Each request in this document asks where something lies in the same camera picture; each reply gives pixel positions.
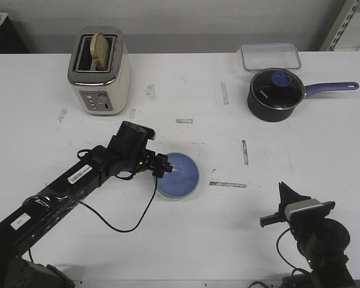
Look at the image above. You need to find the left black cable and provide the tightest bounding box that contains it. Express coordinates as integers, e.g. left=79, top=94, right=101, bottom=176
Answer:
left=76, top=148, right=160, bottom=233

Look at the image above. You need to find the toast slice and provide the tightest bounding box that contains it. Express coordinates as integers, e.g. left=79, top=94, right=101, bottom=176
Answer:
left=89, top=32, right=110, bottom=71

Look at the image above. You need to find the black cable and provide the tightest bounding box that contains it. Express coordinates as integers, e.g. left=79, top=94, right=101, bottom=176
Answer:
left=76, top=148, right=160, bottom=233
left=276, top=229, right=313, bottom=275

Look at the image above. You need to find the dark blue saucepan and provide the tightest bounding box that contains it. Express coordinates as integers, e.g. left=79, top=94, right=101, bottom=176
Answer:
left=247, top=82, right=359, bottom=122

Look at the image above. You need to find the clear plastic container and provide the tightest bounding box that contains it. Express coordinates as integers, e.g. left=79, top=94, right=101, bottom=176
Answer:
left=237, top=43, right=301, bottom=71

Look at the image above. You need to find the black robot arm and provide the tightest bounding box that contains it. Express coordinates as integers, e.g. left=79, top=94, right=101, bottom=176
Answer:
left=260, top=182, right=356, bottom=287
left=0, top=121, right=172, bottom=287

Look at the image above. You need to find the blue bowl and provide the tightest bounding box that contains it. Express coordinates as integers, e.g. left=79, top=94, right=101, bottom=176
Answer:
left=155, top=152, right=200, bottom=199

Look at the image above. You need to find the white metal shelf frame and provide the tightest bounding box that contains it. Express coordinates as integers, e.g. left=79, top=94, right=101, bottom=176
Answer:
left=319, top=1, right=360, bottom=51

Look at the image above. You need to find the glass pot lid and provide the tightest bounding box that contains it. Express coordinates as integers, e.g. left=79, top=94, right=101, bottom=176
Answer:
left=250, top=68, right=305, bottom=110

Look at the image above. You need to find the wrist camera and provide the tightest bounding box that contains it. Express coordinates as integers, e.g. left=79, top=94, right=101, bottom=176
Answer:
left=284, top=199, right=323, bottom=221

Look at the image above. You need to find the right black cable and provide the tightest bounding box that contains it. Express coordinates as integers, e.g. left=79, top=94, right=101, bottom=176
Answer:
left=276, top=229, right=313, bottom=275

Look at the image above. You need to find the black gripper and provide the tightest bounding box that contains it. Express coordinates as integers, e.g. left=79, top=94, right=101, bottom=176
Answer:
left=260, top=182, right=336, bottom=240
left=107, top=121, right=173, bottom=177

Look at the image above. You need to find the cream two-slot toaster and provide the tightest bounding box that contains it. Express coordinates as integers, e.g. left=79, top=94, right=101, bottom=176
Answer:
left=67, top=26, right=131, bottom=116

